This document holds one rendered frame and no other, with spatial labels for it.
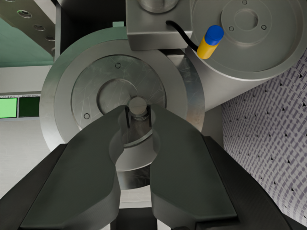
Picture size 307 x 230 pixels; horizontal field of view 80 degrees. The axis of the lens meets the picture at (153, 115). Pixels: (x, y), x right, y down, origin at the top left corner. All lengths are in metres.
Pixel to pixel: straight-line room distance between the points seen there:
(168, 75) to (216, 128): 0.37
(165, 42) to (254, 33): 0.09
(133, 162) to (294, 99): 0.18
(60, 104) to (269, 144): 0.25
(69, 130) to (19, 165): 0.44
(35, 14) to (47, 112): 0.31
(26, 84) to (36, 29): 3.05
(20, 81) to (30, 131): 3.06
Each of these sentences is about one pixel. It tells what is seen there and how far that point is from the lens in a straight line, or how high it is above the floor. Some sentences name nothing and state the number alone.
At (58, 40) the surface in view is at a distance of 0.21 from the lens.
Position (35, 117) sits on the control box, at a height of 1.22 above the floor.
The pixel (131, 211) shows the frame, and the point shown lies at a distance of 0.61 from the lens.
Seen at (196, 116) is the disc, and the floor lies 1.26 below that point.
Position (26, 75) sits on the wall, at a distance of 3.61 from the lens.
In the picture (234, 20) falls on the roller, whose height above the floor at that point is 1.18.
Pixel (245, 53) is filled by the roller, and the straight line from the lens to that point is 0.20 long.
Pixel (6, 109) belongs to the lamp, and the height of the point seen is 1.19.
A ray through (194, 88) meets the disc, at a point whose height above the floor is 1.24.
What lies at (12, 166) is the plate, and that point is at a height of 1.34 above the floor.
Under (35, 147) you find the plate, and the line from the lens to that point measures 0.58.
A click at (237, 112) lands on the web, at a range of 0.36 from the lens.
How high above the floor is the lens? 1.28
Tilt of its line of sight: 7 degrees down
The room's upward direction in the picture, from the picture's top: 177 degrees clockwise
